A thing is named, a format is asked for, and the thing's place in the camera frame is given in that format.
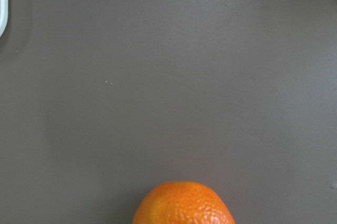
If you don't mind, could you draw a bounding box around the cream rabbit tray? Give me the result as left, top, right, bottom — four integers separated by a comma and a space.
0, 0, 8, 36

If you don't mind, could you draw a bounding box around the orange fruit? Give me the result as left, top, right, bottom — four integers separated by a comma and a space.
133, 181, 235, 224

